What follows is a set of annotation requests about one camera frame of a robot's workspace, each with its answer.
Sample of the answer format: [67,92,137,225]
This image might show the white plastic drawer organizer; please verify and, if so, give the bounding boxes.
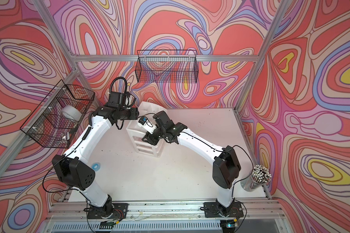
[126,102,167,158]

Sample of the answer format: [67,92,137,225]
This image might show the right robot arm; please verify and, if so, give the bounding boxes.
[138,111,241,208]

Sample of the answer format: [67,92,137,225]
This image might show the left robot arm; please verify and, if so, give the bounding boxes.
[52,77,139,207]

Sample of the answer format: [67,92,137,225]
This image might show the white tape roll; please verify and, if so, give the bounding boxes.
[61,105,82,121]

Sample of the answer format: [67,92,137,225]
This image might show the black clip in basket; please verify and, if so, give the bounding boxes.
[68,127,78,135]

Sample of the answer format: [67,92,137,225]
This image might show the cup of white pencils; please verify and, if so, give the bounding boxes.
[241,165,273,192]

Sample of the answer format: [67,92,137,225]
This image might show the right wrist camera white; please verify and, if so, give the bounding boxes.
[138,116,153,128]

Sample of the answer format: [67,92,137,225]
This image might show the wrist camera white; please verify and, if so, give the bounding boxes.
[138,116,153,128]
[125,94,136,108]

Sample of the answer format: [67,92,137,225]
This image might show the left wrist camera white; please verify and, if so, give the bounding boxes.
[125,94,136,108]

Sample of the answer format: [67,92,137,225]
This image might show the black wire basket back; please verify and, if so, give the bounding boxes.
[135,49,199,84]

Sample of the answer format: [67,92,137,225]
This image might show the black wire basket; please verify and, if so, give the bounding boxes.
[20,80,95,148]
[135,49,199,84]

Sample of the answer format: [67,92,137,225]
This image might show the black wire basket left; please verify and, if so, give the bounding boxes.
[20,80,95,148]

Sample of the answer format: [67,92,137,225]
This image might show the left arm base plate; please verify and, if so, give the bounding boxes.
[84,203,128,220]

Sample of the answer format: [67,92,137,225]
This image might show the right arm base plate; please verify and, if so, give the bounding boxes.
[200,201,244,219]

